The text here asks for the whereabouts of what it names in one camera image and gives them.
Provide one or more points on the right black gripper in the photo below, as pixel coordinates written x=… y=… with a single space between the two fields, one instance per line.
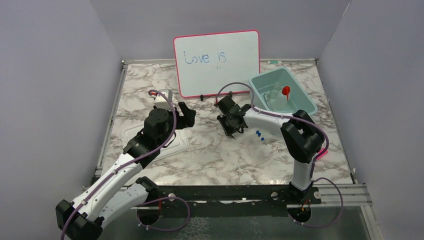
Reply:
x=228 y=131

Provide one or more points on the pink highlighter marker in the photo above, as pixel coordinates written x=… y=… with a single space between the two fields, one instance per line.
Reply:
x=321 y=154

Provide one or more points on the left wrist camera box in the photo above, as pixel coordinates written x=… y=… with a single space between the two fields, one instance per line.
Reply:
x=160 y=102

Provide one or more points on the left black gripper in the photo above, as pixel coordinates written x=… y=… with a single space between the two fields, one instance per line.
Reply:
x=187 y=120

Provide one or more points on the teal plastic bin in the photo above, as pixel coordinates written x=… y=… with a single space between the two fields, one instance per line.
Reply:
x=298 y=99

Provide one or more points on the red plastic funnel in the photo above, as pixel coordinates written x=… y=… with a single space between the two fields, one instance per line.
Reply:
x=286 y=92

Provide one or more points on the metal test tube clamp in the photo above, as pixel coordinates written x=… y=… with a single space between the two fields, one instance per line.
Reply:
x=266 y=98

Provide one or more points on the pink framed whiteboard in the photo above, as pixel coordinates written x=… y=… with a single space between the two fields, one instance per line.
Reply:
x=207 y=62

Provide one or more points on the white bin lid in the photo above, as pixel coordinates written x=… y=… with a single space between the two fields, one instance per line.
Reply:
x=177 y=144

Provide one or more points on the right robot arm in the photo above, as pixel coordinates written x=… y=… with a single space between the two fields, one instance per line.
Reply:
x=301 y=136

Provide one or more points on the black front mounting rail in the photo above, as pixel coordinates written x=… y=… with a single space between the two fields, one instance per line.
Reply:
x=224 y=201

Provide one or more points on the small glass beaker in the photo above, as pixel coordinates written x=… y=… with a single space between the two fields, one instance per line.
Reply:
x=275 y=89

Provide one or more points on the clear plastic flask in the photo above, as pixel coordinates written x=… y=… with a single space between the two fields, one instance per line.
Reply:
x=280 y=102

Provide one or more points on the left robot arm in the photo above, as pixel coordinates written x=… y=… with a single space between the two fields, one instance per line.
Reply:
x=86 y=216

